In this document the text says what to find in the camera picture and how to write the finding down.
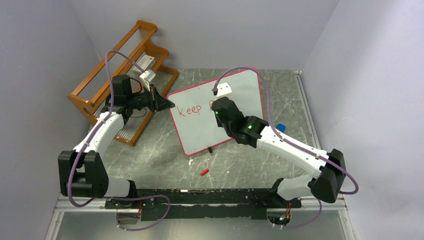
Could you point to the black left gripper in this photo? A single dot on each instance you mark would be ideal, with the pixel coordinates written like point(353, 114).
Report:
point(157, 102)

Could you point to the red marker cap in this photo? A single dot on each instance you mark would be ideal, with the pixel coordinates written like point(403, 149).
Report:
point(204, 172)

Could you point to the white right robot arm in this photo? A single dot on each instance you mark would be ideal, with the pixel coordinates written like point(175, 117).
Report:
point(325, 171)

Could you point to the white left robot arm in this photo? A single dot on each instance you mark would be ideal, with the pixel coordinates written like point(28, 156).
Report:
point(81, 170)

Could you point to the orange wooden rack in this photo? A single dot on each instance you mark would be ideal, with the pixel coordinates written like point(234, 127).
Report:
point(90, 95)

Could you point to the white red box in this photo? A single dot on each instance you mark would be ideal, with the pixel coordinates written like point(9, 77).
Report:
point(145, 62)

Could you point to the blue eraser block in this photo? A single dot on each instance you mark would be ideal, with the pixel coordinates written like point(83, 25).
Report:
point(281, 127)

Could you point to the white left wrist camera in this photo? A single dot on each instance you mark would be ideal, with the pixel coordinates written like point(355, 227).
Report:
point(147, 76)

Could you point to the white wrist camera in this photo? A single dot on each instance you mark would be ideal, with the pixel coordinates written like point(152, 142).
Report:
point(224, 90)
point(147, 76)

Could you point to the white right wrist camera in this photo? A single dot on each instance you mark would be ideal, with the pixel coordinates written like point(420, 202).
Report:
point(224, 90)

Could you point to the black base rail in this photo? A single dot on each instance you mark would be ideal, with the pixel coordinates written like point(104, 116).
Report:
point(252, 203)

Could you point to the aluminium frame rail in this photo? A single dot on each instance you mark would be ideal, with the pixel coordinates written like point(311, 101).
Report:
point(346, 224)

